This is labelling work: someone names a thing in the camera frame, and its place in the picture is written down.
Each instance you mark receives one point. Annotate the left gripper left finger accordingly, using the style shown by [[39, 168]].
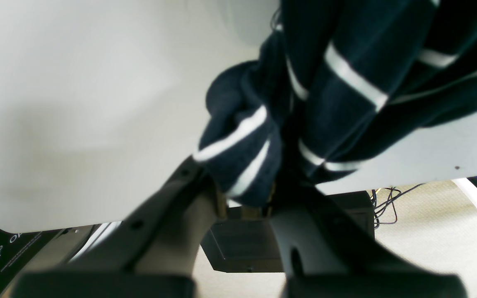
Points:
[[150, 255]]

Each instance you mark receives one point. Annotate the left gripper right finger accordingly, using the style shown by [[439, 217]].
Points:
[[326, 255]]

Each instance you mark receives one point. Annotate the navy white striped t-shirt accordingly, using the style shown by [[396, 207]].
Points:
[[336, 83]]

